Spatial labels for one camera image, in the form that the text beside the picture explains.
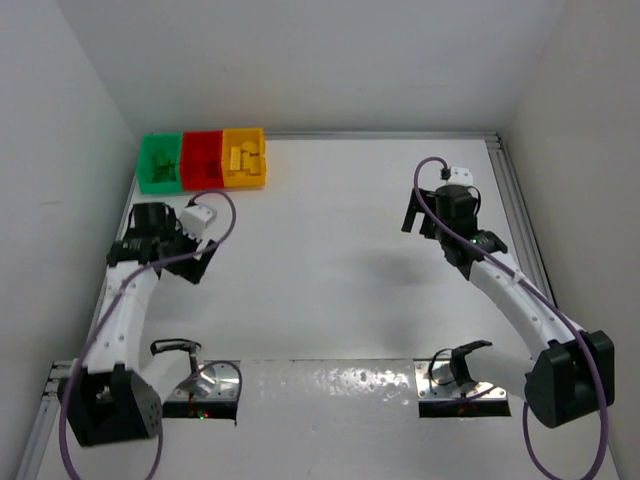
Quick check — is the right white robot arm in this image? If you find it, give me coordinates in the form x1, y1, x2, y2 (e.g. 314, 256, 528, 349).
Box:
401, 183, 615, 428

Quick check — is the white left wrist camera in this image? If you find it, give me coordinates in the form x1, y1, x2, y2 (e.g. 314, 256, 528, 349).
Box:
178, 204, 217, 240

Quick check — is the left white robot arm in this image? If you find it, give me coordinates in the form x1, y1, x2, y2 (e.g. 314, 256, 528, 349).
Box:
58, 201, 218, 447

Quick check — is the yellow round lego piece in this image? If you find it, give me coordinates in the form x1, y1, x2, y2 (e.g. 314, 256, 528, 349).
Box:
241, 141, 259, 154

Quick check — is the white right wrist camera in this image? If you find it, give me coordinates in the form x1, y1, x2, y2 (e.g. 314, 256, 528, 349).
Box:
446, 166, 474, 187

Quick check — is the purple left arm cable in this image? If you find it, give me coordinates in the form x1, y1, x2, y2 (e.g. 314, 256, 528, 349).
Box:
58, 190, 237, 480

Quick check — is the aluminium frame rail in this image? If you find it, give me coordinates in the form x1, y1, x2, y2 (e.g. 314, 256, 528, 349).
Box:
486, 134, 550, 295

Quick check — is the small yellow lego piece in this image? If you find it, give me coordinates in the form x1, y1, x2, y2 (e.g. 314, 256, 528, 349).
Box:
229, 147, 242, 172

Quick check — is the metal base plate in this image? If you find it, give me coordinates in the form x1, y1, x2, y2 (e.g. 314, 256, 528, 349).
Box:
168, 360, 243, 402
414, 358, 507, 403

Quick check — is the red plastic bin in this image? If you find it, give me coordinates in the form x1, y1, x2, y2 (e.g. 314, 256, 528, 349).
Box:
180, 130, 224, 191

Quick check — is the yellow lego brick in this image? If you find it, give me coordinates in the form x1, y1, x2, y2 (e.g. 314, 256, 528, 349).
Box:
242, 151, 261, 176

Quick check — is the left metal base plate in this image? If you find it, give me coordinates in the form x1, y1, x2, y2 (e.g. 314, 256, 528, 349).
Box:
168, 360, 243, 402

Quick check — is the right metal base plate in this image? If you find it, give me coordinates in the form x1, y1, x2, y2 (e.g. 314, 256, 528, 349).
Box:
414, 358, 507, 403

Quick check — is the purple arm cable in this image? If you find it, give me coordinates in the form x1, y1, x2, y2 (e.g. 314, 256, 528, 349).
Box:
58, 190, 237, 480
413, 156, 609, 479

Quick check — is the yellow plastic bin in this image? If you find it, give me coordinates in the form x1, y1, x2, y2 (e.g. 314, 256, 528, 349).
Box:
221, 128, 267, 189

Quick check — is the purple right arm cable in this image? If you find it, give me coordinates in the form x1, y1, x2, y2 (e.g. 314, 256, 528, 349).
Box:
413, 156, 609, 479

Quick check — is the green plastic bin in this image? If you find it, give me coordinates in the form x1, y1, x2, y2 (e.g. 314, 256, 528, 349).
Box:
136, 132, 183, 195

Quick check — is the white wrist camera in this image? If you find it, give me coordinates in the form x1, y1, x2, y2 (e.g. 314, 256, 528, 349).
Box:
178, 204, 217, 240
446, 166, 474, 187

